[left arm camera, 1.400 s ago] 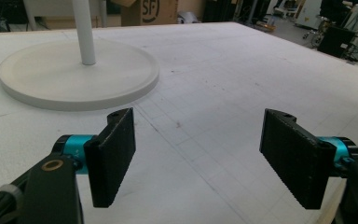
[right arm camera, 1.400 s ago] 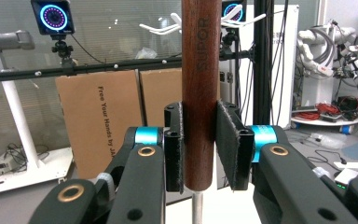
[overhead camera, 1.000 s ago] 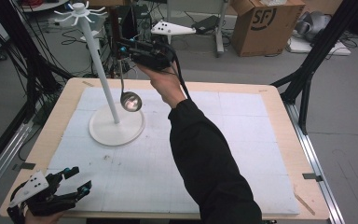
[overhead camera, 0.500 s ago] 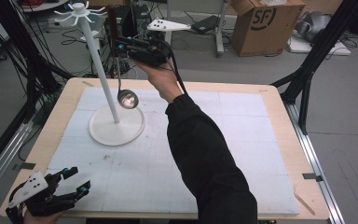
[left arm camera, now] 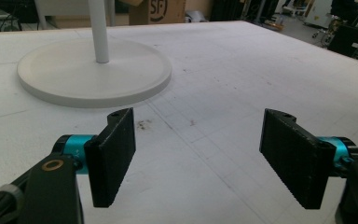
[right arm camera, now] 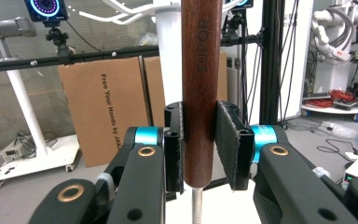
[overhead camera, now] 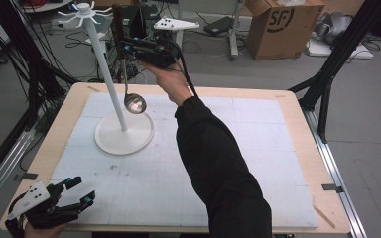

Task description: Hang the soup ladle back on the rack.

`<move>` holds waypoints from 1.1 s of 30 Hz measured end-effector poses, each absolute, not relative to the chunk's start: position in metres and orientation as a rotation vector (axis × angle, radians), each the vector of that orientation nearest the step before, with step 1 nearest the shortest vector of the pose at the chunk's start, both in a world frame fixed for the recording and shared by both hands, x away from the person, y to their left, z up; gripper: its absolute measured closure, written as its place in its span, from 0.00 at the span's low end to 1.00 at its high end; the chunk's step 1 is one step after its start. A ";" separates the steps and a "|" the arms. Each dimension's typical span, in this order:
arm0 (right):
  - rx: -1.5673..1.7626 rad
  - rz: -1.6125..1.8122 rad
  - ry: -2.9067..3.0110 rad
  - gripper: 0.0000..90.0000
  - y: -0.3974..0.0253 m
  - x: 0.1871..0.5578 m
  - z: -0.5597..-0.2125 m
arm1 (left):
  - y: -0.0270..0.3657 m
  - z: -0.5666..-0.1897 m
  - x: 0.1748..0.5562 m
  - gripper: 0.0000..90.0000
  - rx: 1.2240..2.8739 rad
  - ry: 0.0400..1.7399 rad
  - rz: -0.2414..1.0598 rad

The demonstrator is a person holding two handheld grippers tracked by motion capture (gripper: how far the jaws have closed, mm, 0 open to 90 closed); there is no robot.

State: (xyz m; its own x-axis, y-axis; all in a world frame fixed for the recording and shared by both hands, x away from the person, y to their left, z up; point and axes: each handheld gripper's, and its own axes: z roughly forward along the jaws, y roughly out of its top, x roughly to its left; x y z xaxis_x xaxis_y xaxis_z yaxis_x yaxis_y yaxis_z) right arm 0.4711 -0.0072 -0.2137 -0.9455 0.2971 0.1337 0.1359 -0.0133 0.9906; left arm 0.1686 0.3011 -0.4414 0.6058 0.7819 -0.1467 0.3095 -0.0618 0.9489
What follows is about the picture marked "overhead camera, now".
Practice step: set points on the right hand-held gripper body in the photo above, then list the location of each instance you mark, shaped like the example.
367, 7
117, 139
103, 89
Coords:
175, 23

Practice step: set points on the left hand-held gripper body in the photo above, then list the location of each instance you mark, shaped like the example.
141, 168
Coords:
29, 198

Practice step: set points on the white hook rack stand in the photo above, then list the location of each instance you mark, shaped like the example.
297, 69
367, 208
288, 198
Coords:
107, 76

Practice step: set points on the person's left hand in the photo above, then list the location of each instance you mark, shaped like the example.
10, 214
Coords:
43, 231

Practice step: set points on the person's right hand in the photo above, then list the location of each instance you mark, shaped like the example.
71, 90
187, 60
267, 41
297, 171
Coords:
170, 81

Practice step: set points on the large black computer tower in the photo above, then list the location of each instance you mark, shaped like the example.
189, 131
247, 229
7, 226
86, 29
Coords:
138, 23

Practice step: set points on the small black computer tower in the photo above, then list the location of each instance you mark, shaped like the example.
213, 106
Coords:
149, 12

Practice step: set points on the black flat device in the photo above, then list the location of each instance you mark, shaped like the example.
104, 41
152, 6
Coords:
218, 25

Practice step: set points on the white metal stand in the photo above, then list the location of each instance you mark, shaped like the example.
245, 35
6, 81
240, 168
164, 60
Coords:
234, 33

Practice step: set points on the white round table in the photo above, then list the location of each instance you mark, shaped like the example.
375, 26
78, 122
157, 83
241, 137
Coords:
51, 6

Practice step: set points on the brown cardboard box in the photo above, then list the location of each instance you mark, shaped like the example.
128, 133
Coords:
278, 39

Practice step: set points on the white grid mat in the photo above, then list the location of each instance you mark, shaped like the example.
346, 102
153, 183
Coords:
261, 139

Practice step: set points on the white flat board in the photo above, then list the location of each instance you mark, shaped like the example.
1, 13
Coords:
320, 49

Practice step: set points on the grey machine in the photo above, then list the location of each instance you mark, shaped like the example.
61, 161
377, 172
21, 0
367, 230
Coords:
332, 24

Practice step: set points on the thin wooden stick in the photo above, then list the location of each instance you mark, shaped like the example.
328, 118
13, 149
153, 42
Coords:
324, 216

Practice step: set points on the aluminium rail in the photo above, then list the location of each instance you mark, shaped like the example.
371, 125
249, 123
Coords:
330, 165
3, 168

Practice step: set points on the black metal frame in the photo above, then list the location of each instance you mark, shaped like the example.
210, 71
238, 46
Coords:
20, 36
344, 43

